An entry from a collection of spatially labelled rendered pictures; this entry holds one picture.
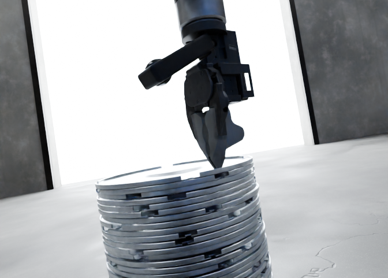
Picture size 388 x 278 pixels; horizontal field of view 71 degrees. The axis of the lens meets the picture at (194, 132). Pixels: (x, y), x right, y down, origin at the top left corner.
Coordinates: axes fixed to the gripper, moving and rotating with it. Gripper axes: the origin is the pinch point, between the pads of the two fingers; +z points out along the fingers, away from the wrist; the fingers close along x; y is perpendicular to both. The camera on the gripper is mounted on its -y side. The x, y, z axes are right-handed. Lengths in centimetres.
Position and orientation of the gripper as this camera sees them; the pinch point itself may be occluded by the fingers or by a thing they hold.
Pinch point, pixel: (212, 162)
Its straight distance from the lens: 40.5
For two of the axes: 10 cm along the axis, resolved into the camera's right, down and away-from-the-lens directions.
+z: 1.6, 9.9, -0.4
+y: 8.3, -1.1, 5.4
